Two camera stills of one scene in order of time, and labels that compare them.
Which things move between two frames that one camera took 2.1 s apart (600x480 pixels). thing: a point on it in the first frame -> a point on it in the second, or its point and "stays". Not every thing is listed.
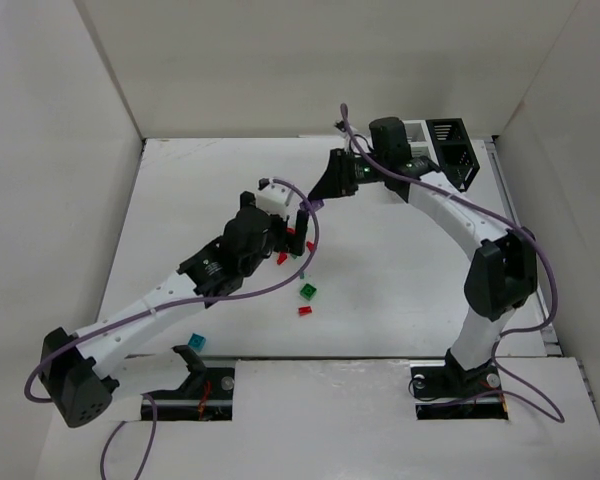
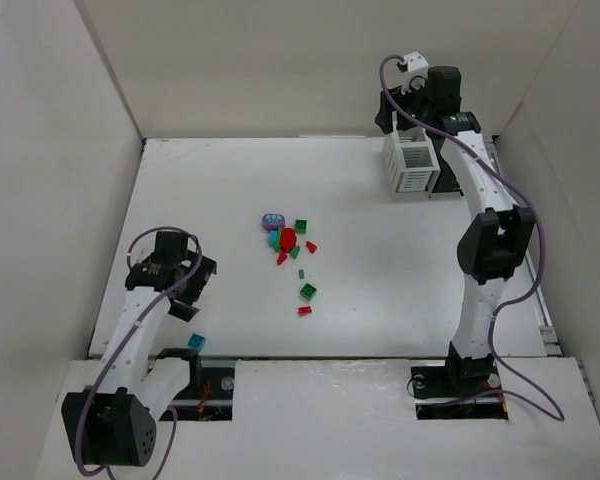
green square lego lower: [308, 292] stays
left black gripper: [278, 232] -> [195, 284]
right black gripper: [344, 171] -> [389, 114]
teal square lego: [197, 342] stays
